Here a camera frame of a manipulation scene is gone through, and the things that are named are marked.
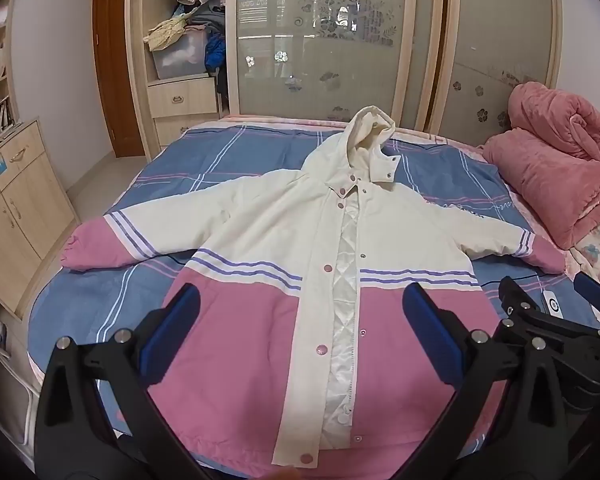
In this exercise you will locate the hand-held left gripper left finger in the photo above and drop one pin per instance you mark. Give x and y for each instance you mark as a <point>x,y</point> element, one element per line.
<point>172,330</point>

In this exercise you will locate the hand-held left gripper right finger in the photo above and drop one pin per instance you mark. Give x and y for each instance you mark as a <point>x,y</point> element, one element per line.
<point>430,332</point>

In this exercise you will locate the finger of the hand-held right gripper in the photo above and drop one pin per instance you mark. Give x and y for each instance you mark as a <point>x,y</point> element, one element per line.
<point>572,340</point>
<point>594,292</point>

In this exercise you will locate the cream and pink hooded jacket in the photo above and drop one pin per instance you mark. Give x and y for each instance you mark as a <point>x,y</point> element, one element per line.
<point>260,240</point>

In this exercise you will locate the grey clothes pile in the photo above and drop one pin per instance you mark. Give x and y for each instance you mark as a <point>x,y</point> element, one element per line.
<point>207,17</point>

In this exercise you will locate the floral bed sheet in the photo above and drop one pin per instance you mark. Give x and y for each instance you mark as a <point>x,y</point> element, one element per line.
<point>597,255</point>

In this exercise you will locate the white tag with circle mark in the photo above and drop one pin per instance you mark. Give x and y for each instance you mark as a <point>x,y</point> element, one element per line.
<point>552,305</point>

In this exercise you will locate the pink fleece quilt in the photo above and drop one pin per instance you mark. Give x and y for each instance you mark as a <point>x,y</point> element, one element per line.
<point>555,165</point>

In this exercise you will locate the blue plaid bed blanket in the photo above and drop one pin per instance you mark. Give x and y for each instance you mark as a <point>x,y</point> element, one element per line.
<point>220,157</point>

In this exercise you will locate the light wood cabinet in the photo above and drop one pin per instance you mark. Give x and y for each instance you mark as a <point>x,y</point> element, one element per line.
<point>20,210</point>

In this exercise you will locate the light wood wardrobe drawer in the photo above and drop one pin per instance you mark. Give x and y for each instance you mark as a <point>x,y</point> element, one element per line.
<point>182,96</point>
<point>185,130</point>

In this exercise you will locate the blue sticker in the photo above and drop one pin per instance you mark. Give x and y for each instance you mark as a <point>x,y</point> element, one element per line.
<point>0,165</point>

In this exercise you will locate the frosted floral sliding door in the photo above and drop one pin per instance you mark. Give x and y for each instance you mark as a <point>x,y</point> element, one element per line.
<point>320,50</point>
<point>500,60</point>

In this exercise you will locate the clear plastic storage box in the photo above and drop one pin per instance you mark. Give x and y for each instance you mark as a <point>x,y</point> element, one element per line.
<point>180,57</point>

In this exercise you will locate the brown wooden door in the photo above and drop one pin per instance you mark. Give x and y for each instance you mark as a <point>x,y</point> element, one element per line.
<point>115,60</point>

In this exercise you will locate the blue garment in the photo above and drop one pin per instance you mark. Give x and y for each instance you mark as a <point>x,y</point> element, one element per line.
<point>215,52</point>

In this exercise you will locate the light wood wardrobe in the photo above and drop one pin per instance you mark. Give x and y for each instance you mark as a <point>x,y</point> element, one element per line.
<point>435,40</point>

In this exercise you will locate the beige crumpled cloth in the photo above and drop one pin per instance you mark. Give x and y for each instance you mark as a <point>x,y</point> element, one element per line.
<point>167,30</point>

